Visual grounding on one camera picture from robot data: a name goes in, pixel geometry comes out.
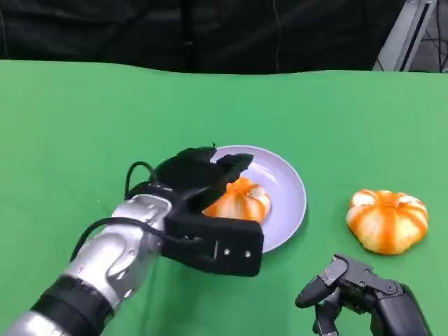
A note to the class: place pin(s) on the grey metal stand frame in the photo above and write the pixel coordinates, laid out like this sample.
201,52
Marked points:
402,42

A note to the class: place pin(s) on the black backdrop curtain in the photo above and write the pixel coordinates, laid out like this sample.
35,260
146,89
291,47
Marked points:
196,35

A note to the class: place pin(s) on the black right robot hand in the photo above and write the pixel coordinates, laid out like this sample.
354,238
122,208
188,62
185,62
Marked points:
385,304

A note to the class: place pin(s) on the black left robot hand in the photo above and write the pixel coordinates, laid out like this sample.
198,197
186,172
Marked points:
190,173

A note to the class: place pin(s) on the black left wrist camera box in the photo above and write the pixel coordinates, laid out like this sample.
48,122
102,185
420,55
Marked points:
231,245

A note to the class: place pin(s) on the orange white toy bread roll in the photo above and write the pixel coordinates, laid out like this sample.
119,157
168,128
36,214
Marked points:
386,222
241,203

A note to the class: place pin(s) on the lilac plate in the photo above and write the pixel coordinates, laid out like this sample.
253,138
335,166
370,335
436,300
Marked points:
280,196

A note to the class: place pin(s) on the green table cloth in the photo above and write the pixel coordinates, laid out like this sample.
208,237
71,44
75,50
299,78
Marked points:
70,122

